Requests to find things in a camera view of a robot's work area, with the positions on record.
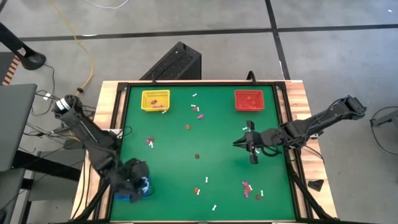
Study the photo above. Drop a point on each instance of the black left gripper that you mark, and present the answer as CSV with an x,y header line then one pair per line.
x,y
129,179

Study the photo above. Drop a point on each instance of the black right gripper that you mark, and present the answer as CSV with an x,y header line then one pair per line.
x,y
267,139

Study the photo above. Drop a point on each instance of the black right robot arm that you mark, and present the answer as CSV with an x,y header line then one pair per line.
x,y
323,119

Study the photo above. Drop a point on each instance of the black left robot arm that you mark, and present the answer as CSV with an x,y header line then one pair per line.
x,y
90,137

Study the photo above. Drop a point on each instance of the blue plastic basket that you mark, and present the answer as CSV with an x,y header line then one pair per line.
x,y
122,197

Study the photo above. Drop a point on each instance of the red plastic basket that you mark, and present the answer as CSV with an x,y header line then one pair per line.
x,y
242,104

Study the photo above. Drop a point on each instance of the green table mat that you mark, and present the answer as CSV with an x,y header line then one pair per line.
x,y
186,143

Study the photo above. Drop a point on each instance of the yellow plastic basket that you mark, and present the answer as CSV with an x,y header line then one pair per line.
x,y
147,95

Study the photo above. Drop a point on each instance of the black computer tower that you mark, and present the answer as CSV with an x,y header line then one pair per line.
x,y
174,62

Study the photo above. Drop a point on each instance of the grey desk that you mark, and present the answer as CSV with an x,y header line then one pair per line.
x,y
15,124

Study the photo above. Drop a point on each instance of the black floor stand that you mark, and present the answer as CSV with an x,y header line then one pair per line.
x,y
29,59

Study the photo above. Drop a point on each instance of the black triangular bracket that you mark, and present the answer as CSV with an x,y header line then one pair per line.
x,y
315,184

